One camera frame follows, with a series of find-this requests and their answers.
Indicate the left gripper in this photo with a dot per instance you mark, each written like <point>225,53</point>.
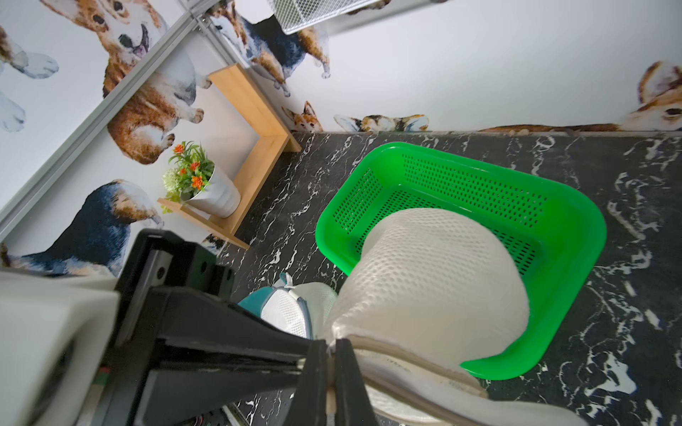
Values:
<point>181,348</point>

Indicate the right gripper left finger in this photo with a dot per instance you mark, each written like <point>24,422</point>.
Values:
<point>308,407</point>

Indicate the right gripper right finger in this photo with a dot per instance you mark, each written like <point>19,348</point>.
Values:
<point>353,407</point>

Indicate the green work glove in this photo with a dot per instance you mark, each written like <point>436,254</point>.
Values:
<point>255,302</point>

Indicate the potted orange flowers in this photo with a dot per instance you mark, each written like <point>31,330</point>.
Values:
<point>195,179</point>

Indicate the wooden shelf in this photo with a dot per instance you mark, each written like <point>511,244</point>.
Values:
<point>274,139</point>

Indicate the green plastic basket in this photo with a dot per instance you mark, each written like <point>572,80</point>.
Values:
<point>554,233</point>

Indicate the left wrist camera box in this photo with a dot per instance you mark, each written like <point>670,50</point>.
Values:
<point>54,332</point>

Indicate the white wire wall basket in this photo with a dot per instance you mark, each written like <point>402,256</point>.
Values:
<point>296,15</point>

